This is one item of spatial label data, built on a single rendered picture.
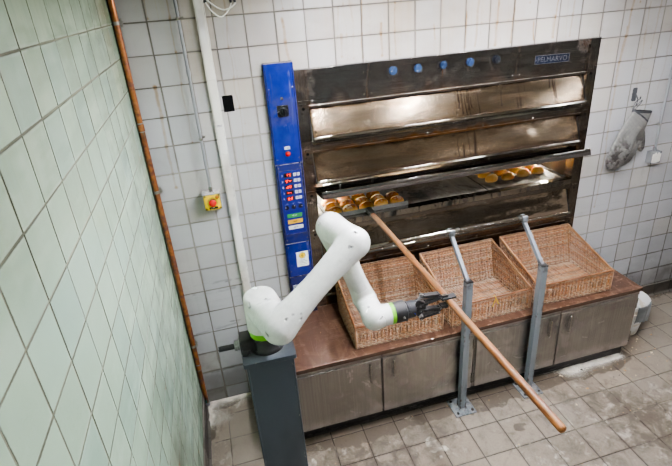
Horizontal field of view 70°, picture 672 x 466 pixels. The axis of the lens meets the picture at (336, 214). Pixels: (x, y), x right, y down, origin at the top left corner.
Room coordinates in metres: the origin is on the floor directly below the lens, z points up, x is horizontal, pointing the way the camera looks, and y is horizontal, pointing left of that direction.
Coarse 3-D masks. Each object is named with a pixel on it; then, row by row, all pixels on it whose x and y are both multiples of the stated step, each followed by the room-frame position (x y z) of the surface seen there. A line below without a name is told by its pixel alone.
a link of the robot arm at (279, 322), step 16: (336, 224) 1.65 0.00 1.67; (352, 224) 1.64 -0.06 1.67; (336, 240) 1.58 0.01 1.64; (352, 240) 1.54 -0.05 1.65; (368, 240) 1.57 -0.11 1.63; (336, 256) 1.52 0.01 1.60; (352, 256) 1.52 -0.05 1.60; (320, 272) 1.49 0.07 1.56; (336, 272) 1.49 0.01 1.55; (304, 288) 1.46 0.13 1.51; (320, 288) 1.46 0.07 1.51; (272, 304) 1.47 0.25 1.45; (288, 304) 1.43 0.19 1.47; (304, 304) 1.43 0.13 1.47; (256, 320) 1.44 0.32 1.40; (272, 320) 1.39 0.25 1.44; (288, 320) 1.39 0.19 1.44; (304, 320) 1.42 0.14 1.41; (272, 336) 1.36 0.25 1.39; (288, 336) 1.37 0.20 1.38
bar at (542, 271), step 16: (480, 224) 2.52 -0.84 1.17; (496, 224) 2.54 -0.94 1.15; (400, 240) 2.40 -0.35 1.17; (416, 240) 2.43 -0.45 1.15; (464, 272) 2.31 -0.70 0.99; (544, 272) 2.37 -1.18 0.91; (464, 288) 2.28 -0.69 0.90; (544, 288) 2.37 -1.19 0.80; (464, 304) 2.27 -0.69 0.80; (464, 336) 2.25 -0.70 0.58; (464, 352) 2.25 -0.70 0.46; (528, 352) 2.39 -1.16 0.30; (464, 368) 2.26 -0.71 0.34; (528, 368) 2.37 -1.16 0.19; (464, 384) 2.26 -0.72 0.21; (512, 384) 2.43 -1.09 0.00; (448, 400) 2.33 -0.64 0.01; (464, 400) 2.26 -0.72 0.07
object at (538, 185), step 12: (552, 180) 3.09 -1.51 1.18; (564, 180) 3.08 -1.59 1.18; (480, 192) 2.98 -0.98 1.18; (492, 192) 2.96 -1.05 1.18; (504, 192) 2.98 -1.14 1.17; (516, 192) 3.00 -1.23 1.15; (408, 204) 2.87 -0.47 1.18; (420, 204) 2.85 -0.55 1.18; (432, 204) 2.85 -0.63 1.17; (444, 204) 2.87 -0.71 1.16; (456, 204) 2.89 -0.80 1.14; (348, 216) 2.75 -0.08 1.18; (360, 216) 2.74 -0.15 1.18; (384, 216) 2.78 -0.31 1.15
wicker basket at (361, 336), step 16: (368, 272) 2.70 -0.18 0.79; (384, 272) 2.72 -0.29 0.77; (400, 272) 2.74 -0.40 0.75; (416, 272) 2.71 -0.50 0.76; (336, 288) 2.62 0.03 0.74; (384, 288) 2.69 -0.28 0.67; (400, 288) 2.70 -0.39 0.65; (416, 288) 2.71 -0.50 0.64; (352, 304) 2.62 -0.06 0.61; (432, 304) 2.46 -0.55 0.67; (352, 320) 2.27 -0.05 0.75; (416, 320) 2.30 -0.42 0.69; (432, 320) 2.32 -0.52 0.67; (352, 336) 2.28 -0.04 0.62; (368, 336) 2.31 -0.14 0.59; (384, 336) 2.25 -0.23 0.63; (400, 336) 2.27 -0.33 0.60
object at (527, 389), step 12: (372, 216) 2.68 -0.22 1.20; (384, 228) 2.49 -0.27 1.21; (396, 240) 2.33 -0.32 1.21; (408, 252) 2.19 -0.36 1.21; (420, 264) 2.07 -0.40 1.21; (444, 300) 1.78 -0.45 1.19; (456, 312) 1.68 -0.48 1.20; (468, 324) 1.58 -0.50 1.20; (480, 336) 1.50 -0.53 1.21; (492, 348) 1.43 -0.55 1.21; (504, 360) 1.36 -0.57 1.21; (516, 372) 1.30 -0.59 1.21; (528, 384) 1.24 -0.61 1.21; (528, 396) 1.20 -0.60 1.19; (540, 408) 1.14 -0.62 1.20; (552, 420) 1.09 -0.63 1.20
